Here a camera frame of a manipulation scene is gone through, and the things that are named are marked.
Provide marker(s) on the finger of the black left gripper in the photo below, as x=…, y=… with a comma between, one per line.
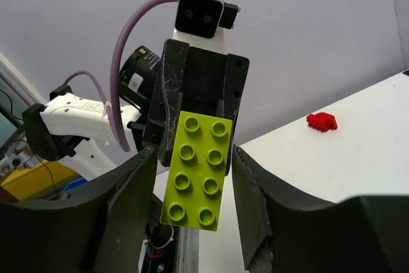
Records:
x=172, y=108
x=228, y=110

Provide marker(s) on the aluminium table front rail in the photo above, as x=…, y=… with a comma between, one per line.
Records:
x=187, y=251

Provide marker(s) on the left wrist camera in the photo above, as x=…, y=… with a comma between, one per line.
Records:
x=201, y=23

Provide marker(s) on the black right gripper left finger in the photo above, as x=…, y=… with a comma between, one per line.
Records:
x=96, y=227

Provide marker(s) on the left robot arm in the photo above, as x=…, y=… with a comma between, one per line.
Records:
x=66, y=128

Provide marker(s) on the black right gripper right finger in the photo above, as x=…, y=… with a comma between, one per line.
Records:
x=283, y=229

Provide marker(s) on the lime long lego brick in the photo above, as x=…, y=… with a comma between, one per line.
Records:
x=197, y=171

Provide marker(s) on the yellow bin in background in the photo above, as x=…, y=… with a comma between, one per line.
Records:
x=38, y=181

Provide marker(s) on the red arch lego brick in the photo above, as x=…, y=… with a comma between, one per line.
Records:
x=322, y=122

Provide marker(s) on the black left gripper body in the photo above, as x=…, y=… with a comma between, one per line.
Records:
x=194, y=80

